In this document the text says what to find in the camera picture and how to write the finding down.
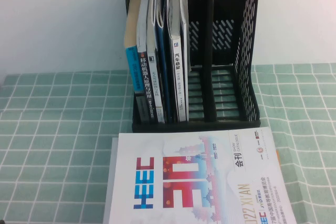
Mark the white spine suspension book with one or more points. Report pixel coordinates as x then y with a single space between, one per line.
179 82

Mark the grey-white spine book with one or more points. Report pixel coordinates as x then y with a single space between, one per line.
155 82

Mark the dark blue book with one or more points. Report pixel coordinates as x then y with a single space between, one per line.
163 77

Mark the navy spine robotics book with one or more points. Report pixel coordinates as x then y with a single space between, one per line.
147 82

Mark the cyan spine book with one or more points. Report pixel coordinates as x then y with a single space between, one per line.
134 72

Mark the black plastic book holder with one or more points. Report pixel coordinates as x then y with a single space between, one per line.
207 51

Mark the orange-edged book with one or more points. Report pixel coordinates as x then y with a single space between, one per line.
277 158

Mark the white magazine with black print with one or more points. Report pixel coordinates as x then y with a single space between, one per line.
187 45

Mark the HEEC show catalogue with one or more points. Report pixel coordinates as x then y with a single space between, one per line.
197 182

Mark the green checked tablecloth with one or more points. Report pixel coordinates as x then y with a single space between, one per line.
52 129

